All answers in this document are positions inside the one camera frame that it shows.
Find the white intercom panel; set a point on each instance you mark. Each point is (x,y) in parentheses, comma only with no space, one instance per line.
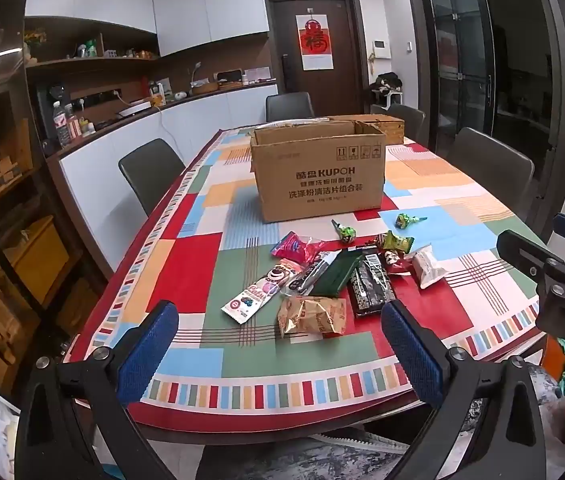
(380,49)

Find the black bag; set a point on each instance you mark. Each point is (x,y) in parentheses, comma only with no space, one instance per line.
(386,82)

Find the white desk lamp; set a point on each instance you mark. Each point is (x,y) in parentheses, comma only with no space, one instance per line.
(196,77)

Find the dark grey dining chair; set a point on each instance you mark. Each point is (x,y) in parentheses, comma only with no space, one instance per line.
(290,106)
(492,162)
(407,119)
(150,172)

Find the dark brown door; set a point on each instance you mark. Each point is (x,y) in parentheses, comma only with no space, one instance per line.
(282,40)

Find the dark glass-door cabinet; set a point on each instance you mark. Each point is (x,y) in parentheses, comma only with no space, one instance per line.
(12,210)

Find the black-framed glass sliding door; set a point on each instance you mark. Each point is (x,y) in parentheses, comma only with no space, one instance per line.
(462,50)

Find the woven tray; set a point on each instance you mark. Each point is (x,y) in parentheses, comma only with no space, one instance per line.
(206,87)

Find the white flat scale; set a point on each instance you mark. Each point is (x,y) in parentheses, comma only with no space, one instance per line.
(132,109)

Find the black basket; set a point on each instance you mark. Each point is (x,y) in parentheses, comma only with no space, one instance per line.
(230,80)

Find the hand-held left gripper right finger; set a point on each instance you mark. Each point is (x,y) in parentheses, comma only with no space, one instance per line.
(412,355)

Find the golden brown bread packet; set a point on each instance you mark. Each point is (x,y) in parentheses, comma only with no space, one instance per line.
(312,316)

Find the red snack packet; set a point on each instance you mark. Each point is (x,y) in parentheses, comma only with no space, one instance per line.
(400,263)

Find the clear water bottle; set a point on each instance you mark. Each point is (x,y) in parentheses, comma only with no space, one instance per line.
(61,125)

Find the slim black snack packet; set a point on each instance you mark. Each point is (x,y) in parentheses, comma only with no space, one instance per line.
(312,272)

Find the colourful patchwork tablecloth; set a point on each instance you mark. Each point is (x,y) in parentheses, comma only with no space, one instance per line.
(187,270)

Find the white upper cabinets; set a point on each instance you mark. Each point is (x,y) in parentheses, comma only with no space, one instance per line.
(187,10)

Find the dark green snack packet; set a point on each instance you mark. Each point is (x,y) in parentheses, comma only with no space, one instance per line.
(335,272)

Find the green candy packet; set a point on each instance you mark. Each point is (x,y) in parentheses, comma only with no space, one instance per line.
(397,242)

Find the black patterned snack packet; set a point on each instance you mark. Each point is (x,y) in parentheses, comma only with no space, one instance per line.
(370,287)

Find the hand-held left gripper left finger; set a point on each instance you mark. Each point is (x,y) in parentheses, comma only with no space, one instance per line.
(150,350)

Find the green lollipop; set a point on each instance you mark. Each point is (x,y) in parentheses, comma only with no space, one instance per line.
(406,220)
(345,232)

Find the white stool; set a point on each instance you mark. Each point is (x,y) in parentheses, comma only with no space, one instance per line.
(386,100)

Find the white sideboard counter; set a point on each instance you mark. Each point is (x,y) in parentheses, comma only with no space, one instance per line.
(202,120)

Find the red wall calendar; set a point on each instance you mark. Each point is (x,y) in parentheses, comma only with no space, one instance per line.
(314,42)

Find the long white pink snack packet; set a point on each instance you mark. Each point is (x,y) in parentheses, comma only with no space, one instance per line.
(262,287)

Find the brown cardboard box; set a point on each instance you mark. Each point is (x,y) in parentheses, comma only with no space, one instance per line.
(312,180)

